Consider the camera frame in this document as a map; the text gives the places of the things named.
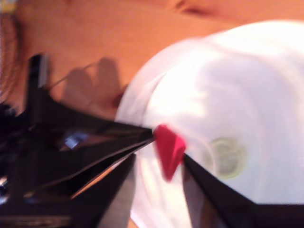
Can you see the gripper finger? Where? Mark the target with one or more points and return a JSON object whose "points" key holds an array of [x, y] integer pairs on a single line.
{"points": [[237, 209], [104, 202], [83, 118], [71, 171]]}

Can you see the green coffee capsule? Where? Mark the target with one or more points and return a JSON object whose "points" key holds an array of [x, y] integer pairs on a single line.
{"points": [[228, 159]]}

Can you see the white round plate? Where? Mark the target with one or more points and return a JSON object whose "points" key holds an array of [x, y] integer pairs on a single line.
{"points": [[135, 95]]}

